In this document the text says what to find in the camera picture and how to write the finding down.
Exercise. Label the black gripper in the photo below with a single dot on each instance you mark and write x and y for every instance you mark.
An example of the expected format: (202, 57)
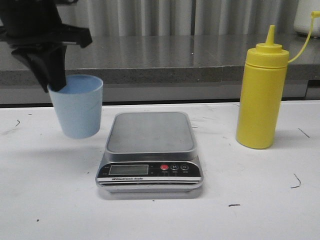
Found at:
(34, 22)

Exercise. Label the light blue plastic cup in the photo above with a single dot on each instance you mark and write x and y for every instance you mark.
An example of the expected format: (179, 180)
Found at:
(78, 105)

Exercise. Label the yellow squeeze bottle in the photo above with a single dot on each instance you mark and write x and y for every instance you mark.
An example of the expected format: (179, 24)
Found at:
(264, 75)

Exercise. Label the silver digital kitchen scale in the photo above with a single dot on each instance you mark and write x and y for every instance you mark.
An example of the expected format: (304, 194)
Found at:
(150, 152)

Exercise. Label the grey stone counter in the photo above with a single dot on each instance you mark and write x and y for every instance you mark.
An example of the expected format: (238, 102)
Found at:
(168, 69)

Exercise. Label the white appliance on counter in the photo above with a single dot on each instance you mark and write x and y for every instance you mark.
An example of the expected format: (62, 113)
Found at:
(302, 20)

